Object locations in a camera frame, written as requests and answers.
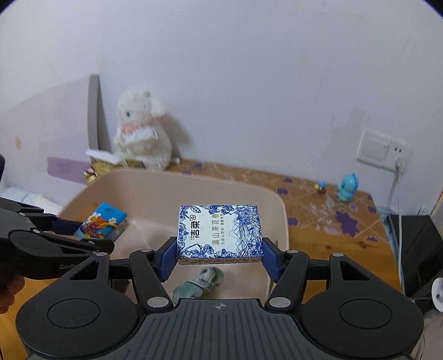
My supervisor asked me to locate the colourful cartoon tissue pack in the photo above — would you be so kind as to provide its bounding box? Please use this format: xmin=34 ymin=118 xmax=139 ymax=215
xmin=74 ymin=202 xmax=128 ymax=241

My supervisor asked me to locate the green striped scrunchie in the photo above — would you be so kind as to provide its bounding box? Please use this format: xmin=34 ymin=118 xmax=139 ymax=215
xmin=172 ymin=266 xmax=224 ymax=305

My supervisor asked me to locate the blue white porcelain-pattern tissue pack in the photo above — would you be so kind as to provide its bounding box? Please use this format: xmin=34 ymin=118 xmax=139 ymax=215
xmin=176 ymin=204 xmax=264 ymax=265

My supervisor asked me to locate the purple floral table mat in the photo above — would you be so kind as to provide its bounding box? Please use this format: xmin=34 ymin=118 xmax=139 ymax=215
xmin=169 ymin=159 xmax=388 ymax=250

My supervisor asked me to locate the gold snack bag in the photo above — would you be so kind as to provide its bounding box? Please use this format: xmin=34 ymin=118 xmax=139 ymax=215
xmin=83 ymin=158 xmax=145 ymax=186

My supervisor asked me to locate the beige plastic storage basket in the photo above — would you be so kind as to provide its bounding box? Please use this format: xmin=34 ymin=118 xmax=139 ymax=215
xmin=55 ymin=168 xmax=291 ymax=305

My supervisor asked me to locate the white paper sheet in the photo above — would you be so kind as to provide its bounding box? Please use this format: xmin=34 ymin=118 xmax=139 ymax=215
xmin=86 ymin=149 xmax=123 ymax=165

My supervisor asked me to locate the tiny mushroom figurine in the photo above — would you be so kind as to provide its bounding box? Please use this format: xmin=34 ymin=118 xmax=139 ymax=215
xmin=314 ymin=181 xmax=327 ymax=196

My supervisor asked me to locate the pink bed headboard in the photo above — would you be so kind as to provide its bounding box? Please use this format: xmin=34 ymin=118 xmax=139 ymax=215
xmin=1 ymin=75 xmax=99 ymax=205

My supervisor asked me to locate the blue bird figurine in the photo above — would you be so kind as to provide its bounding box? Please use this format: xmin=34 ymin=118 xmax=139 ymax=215
xmin=337 ymin=173 xmax=359 ymax=202

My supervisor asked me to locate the white plush lamb toy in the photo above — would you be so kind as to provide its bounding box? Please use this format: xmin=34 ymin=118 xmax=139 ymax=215
xmin=113 ymin=89 xmax=172 ymax=170

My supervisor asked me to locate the black side cabinet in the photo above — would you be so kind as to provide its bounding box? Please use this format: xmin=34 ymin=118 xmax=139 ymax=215
xmin=384 ymin=214 xmax=442 ymax=299

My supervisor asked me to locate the white phone stand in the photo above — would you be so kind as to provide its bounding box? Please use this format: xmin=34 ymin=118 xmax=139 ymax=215
xmin=431 ymin=277 xmax=443 ymax=313

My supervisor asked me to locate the white wall switch socket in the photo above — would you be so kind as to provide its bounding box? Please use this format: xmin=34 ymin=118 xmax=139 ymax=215
xmin=356 ymin=129 xmax=413 ymax=175

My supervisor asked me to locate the white power cable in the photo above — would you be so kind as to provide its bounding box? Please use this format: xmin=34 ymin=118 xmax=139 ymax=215
xmin=389 ymin=157 xmax=408 ymax=295

